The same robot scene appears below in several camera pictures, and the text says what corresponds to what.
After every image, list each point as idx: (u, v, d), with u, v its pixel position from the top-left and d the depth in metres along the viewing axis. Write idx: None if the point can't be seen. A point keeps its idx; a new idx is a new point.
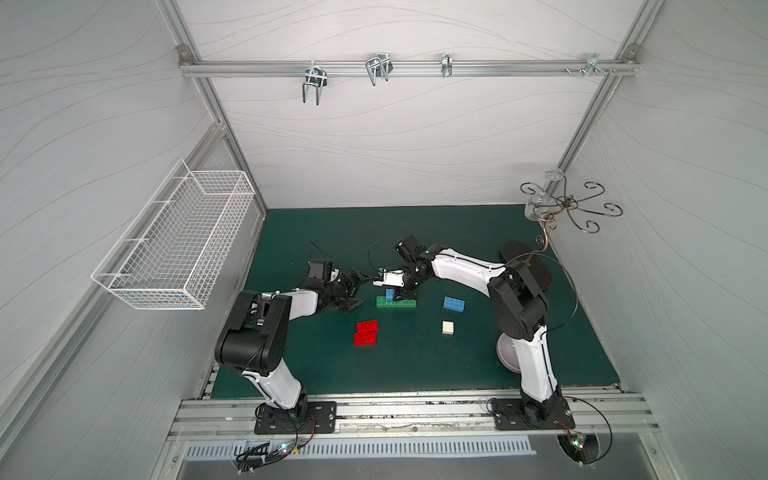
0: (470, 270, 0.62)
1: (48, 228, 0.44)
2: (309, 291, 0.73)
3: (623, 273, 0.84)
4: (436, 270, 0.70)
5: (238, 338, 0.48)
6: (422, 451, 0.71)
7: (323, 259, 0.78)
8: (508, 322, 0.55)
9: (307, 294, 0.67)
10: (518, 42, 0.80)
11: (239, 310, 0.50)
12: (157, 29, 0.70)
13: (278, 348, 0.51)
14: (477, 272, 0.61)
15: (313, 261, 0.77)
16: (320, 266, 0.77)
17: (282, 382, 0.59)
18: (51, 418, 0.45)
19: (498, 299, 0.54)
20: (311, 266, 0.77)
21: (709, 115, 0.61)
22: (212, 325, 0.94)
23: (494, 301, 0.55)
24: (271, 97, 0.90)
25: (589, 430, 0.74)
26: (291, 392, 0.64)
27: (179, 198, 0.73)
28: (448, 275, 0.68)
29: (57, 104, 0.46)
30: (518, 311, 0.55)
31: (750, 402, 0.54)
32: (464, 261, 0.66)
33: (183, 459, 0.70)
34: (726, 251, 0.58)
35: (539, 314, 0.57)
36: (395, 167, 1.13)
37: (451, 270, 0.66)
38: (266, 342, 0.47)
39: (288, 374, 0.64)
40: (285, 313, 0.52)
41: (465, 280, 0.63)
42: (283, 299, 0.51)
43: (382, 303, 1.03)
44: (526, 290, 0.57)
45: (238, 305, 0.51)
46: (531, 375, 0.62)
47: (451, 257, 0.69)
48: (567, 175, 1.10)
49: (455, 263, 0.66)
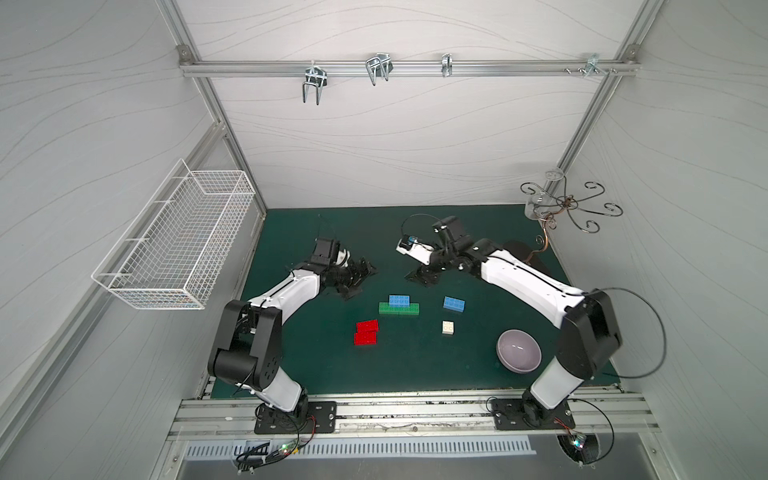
0: (536, 288, 0.52)
1: (48, 228, 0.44)
2: (310, 275, 0.63)
3: (624, 273, 0.84)
4: (487, 272, 0.59)
5: (229, 357, 0.46)
6: (422, 451, 0.71)
7: (332, 238, 0.74)
8: (575, 359, 0.47)
9: (305, 283, 0.61)
10: (518, 42, 0.80)
11: (227, 325, 0.46)
12: (157, 29, 0.70)
13: (272, 363, 0.48)
14: (546, 293, 0.51)
15: (320, 239, 0.73)
16: (327, 245, 0.73)
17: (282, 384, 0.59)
18: (51, 418, 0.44)
19: (574, 334, 0.45)
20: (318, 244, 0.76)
21: (710, 115, 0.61)
22: (213, 324, 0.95)
23: (566, 333, 0.46)
24: (271, 98, 0.89)
25: (589, 430, 0.74)
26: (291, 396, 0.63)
27: (179, 198, 0.73)
28: (503, 284, 0.57)
29: (57, 104, 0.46)
30: (594, 353, 0.45)
31: (750, 402, 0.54)
32: (531, 278, 0.54)
33: (183, 459, 0.70)
34: (727, 251, 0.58)
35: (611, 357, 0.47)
36: (395, 167, 1.13)
37: (511, 280, 0.55)
38: (259, 362, 0.45)
39: (287, 379, 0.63)
40: (275, 329, 0.47)
41: (523, 294, 0.54)
42: (270, 314, 0.47)
43: (385, 308, 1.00)
44: (600, 324, 0.50)
45: (226, 320, 0.46)
46: (549, 390, 0.61)
47: (515, 269, 0.56)
48: (568, 175, 1.09)
49: (519, 277, 0.55)
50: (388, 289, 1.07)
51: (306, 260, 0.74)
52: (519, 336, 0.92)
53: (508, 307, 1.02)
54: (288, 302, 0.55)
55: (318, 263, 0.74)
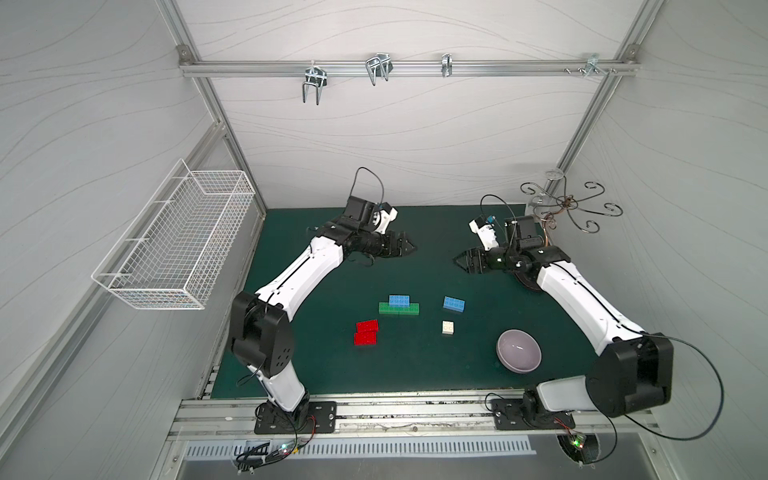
0: (591, 308, 0.49)
1: (47, 228, 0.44)
2: (328, 248, 0.57)
3: (624, 273, 0.84)
4: (546, 276, 0.56)
5: (244, 345, 0.47)
6: (422, 451, 0.71)
7: (365, 199, 0.65)
8: (606, 392, 0.44)
9: (323, 258, 0.55)
10: (518, 42, 0.80)
11: (235, 319, 0.46)
12: (157, 29, 0.70)
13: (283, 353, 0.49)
14: (598, 316, 0.48)
15: (353, 198, 0.65)
16: (359, 206, 0.65)
17: (285, 384, 0.58)
18: (51, 418, 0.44)
19: (614, 367, 0.42)
20: (349, 205, 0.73)
21: (711, 114, 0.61)
22: (213, 324, 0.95)
23: (605, 364, 0.43)
24: (271, 98, 0.89)
25: (589, 430, 0.74)
26: (294, 393, 0.63)
27: (179, 198, 0.73)
28: (557, 292, 0.54)
29: (57, 104, 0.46)
30: (629, 393, 0.42)
31: (750, 401, 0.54)
32: (590, 297, 0.51)
33: (183, 459, 0.70)
34: (727, 251, 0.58)
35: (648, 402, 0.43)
36: (395, 167, 1.13)
37: (566, 293, 0.52)
38: (268, 358, 0.45)
39: (292, 379, 0.61)
40: (283, 328, 0.46)
41: (573, 310, 0.51)
42: (277, 316, 0.44)
43: (384, 308, 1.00)
44: (649, 367, 0.45)
45: (234, 314, 0.46)
46: (559, 400, 0.60)
47: (574, 283, 0.53)
48: (568, 175, 1.09)
49: (575, 291, 0.52)
50: (388, 289, 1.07)
51: (330, 225, 0.62)
52: (520, 336, 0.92)
53: (508, 307, 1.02)
54: (301, 289, 0.51)
55: (344, 229, 0.61)
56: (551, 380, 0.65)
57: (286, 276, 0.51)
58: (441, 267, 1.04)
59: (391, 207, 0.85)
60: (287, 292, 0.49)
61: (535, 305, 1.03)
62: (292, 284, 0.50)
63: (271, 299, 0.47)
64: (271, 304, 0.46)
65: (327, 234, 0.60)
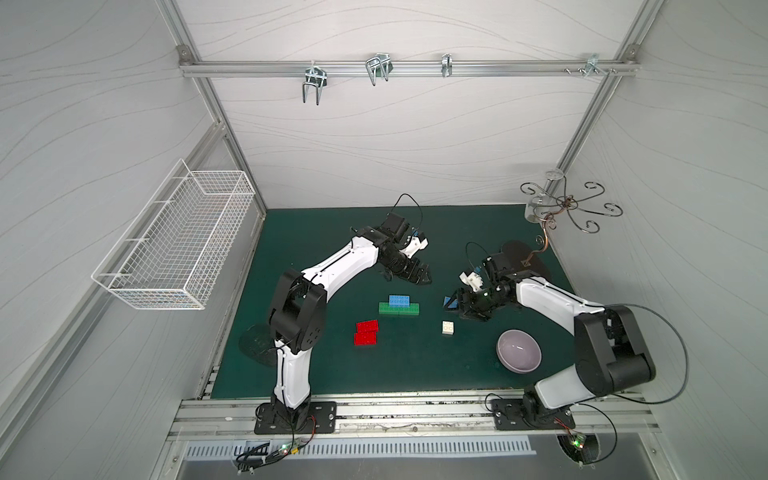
0: (558, 301, 0.56)
1: (48, 228, 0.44)
2: (367, 248, 0.62)
3: (624, 273, 0.84)
4: (520, 295, 0.65)
5: (280, 318, 0.52)
6: (422, 451, 0.71)
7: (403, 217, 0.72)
8: (590, 371, 0.46)
9: (362, 255, 0.61)
10: (518, 42, 0.80)
11: (280, 290, 0.51)
12: (157, 29, 0.70)
13: (316, 333, 0.53)
14: (566, 305, 0.54)
15: (391, 215, 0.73)
16: (396, 220, 0.73)
17: (300, 373, 0.61)
18: (51, 418, 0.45)
19: (585, 338, 0.46)
20: (386, 220, 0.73)
21: (710, 115, 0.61)
22: (213, 324, 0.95)
23: (580, 339, 0.47)
24: (271, 98, 0.89)
25: (589, 430, 0.74)
26: (304, 385, 0.65)
27: (179, 198, 0.73)
28: (532, 303, 0.62)
29: (57, 105, 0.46)
30: (607, 362, 0.45)
31: (750, 402, 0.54)
32: (554, 291, 0.59)
33: (183, 459, 0.70)
34: (726, 251, 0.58)
35: (635, 378, 0.45)
36: (395, 167, 1.13)
37: (537, 296, 0.60)
38: (299, 335, 0.50)
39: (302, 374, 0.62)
40: (320, 306, 0.50)
41: (549, 312, 0.57)
42: (317, 293, 0.49)
43: (384, 308, 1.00)
44: (624, 342, 0.49)
45: (279, 285, 0.51)
46: (557, 395, 0.60)
47: (541, 286, 0.62)
48: (568, 175, 1.09)
49: (544, 291, 0.60)
50: (388, 289, 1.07)
51: (369, 228, 0.68)
52: (520, 336, 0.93)
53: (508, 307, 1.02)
54: (339, 277, 0.56)
55: (381, 234, 0.67)
56: (547, 378, 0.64)
57: (328, 262, 0.57)
58: (441, 267, 1.04)
59: (424, 237, 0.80)
60: (328, 276, 0.54)
61: None
62: (333, 270, 0.55)
63: (313, 280, 0.52)
64: (313, 283, 0.52)
65: (365, 234, 0.66)
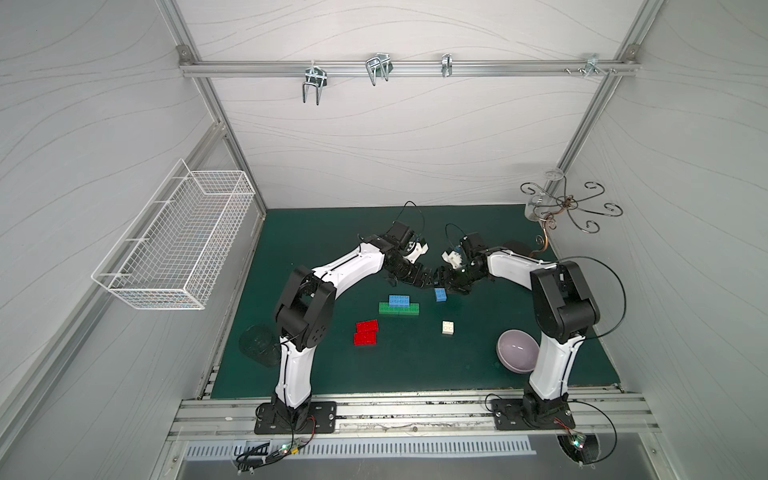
0: (521, 264, 0.63)
1: (48, 228, 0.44)
2: (374, 251, 0.65)
3: (623, 272, 0.84)
4: (490, 267, 0.73)
5: (287, 314, 0.53)
6: (422, 451, 0.71)
7: (409, 227, 0.76)
8: (545, 317, 0.54)
9: (369, 259, 0.63)
10: (518, 42, 0.80)
11: (289, 287, 0.53)
12: (157, 29, 0.70)
13: (321, 330, 0.54)
14: (527, 265, 0.62)
15: (397, 222, 0.76)
16: (402, 229, 0.75)
17: (301, 373, 0.61)
18: (51, 417, 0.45)
19: (538, 289, 0.54)
20: (392, 227, 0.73)
21: (709, 115, 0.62)
22: (213, 325, 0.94)
23: (534, 291, 0.55)
24: (271, 98, 0.89)
25: (589, 430, 0.74)
26: (307, 386, 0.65)
27: (179, 198, 0.73)
28: (498, 271, 0.71)
29: (57, 104, 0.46)
30: (558, 307, 0.53)
31: (750, 401, 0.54)
32: (516, 256, 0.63)
33: (183, 460, 0.70)
34: (726, 251, 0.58)
35: (585, 321, 0.53)
36: (395, 167, 1.13)
37: (502, 264, 0.69)
38: (305, 331, 0.51)
39: (303, 376, 0.62)
40: (328, 303, 0.51)
41: (514, 277, 0.65)
42: (326, 291, 0.51)
43: (385, 308, 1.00)
44: (573, 291, 0.57)
45: (289, 282, 0.53)
46: (543, 373, 0.63)
47: (506, 253, 0.71)
48: (567, 175, 1.10)
49: (506, 258, 0.69)
50: (388, 289, 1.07)
51: (375, 236, 0.71)
52: (520, 336, 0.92)
53: (507, 307, 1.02)
54: (347, 278, 0.58)
55: (386, 241, 0.70)
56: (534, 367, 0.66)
57: (337, 263, 0.59)
58: (440, 267, 1.04)
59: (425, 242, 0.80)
60: (337, 276, 0.56)
61: None
62: (342, 270, 0.57)
63: (323, 279, 0.54)
64: (323, 281, 0.53)
65: (372, 241, 0.69)
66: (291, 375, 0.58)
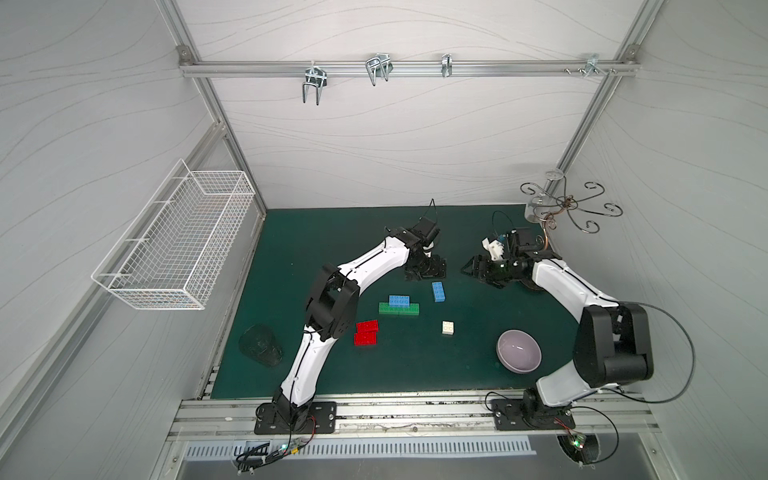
0: (573, 289, 0.54)
1: (48, 228, 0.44)
2: (398, 247, 0.66)
3: (624, 272, 0.83)
4: (536, 277, 0.64)
5: (316, 307, 0.57)
6: (422, 451, 0.71)
7: (435, 225, 0.78)
8: (586, 359, 0.47)
9: (394, 256, 0.65)
10: (518, 42, 0.80)
11: (317, 282, 0.57)
12: (158, 29, 0.71)
13: (347, 324, 0.59)
14: (580, 293, 0.53)
15: (423, 219, 0.77)
16: (428, 225, 0.76)
17: (311, 373, 0.63)
18: (51, 418, 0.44)
19: (589, 329, 0.46)
20: (419, 223, 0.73)
21: (709, 115, 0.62)
22: (213, 325, 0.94)
23: (583, 328, 0.48)
24: (271, 98, 0.89)
25: (589, 430, 0.74)
26: (315, 383, 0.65)
27: (179, 198, 0.73)
28: (547, 285, 0.61)
29: (57, 104, 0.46)
30: (605, 355, 0.45)
31: (751, 402, 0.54)
32: (571, 278, 0.57)
33: (183, 460, 0.70)
34: (726, 251, 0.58)
35: (633, 375, 0.45)
36: (395, 167, 1.13)
37: (553, 280, 0.59)
38: (332, 325, 0.55)
39: (309, 378, 0.63)
40: (353, 300, 0.55)
41: (561, 296, 0.57)
42: (351, 288, 0.54)
43: (385, 309, 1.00)
44: (629, 339, 0.49)
45: (317, 277, 0.57)
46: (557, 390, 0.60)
47: (561, 270, 0.60)
48: (568, 175, 1.09)
49: (560, 277, 0.58)
50: (388, 288, 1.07)
51: (401, 228, 0.72)
52: (520, 336, 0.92)
53: (508, 307, 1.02)
54: (371, 275, 0.60)
55: (413, 235, 0.70)
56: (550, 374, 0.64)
57: (362, 259, 0.61)
58: None
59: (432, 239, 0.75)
60: (362, 273, 0.58)
61: (536, 305, 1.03)
62: (367, 267, 0.60)
63: (348, 276, 0.56)
64: (348, 278, 0.56)
65: (397, 235, 0.69)
66: (305, 368, 0.61)
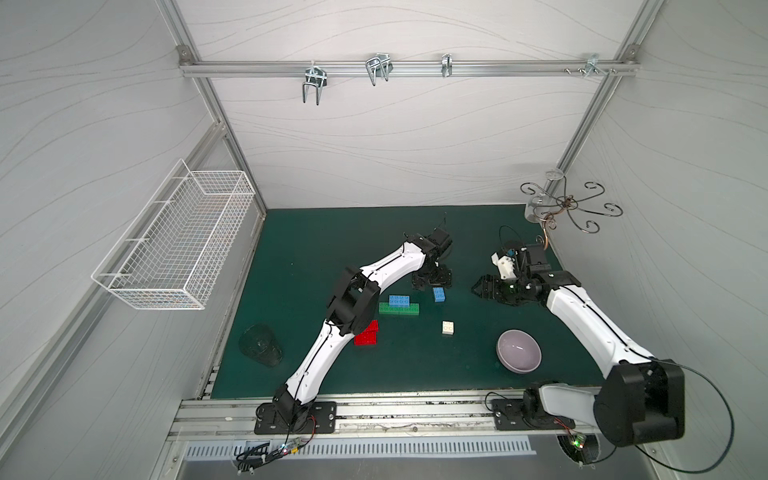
0: (599, 333, 0.49)
1: (48, 228, 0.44)
2: (416, 252, 0.71)
3: (624, 273, 0.84)
4: (555, 303, 0.57)
5: (339, 305, 0.62)
6: (422, 451, 0.71)
7: (448, 236, 0.81)
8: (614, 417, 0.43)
9: (412, 260, 0.69)
10: (518, 42, 0.80)
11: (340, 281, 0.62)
12: (158, 29, 0.71)
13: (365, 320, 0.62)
14: (606, 340, 0.47)
15: (439, 228, 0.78)
16: (442, 235, 0.81)
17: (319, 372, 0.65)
18: (51, 418, 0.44)
19: (619, 391, 0.41)
20: (434, 232, 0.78)
21: (709, 115, 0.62)
22: (213, 325, 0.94)
23: (612, 387, 0.42)
24: (271, 98, 0.89)
25: (589, 430, 0.74)
26: (319, 384, 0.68)
27: (179, 198, 0.73)
28: (568, 319, 0.54)
29: (56, 104, 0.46)
30: (636, 421, 0.41)
31: (752, 402, 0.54)
32: (597, 321, 0.50)
33: (183, 459, 0.70)
34: (726, 251, 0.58)
35: (662, 434, 0.41)
36: (395, 167, 1.13)
37: (575, 315, 0.53)
38: (353, 321, 0.60)
39: (316, 378, 0.65)
40: (372, 300, 0.59)
41: (583, 335, 0.51)
42: (372, 289, 0.58)
43: (385, 309, 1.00)
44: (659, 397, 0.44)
45: (340, 277, 0.62)
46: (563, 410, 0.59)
47: (587, 309, 0.53)
48: (568, 175, 1.09)
49: (585, 317, 0.52)
50: (388, 288, 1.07)
51: (417, 235, 0.76)
52: (520, 336, 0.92)
53: (508, 307, 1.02)
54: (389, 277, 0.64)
55: (428, 241, 0.75)
56: (558, 388, 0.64)
57: (381, 262, 0.66)
58: None
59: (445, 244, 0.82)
60: (381, 275, 0.62)
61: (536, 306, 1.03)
62: (386, 270, 0.64)
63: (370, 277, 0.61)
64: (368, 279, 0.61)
65: (414, 241, 0.74)
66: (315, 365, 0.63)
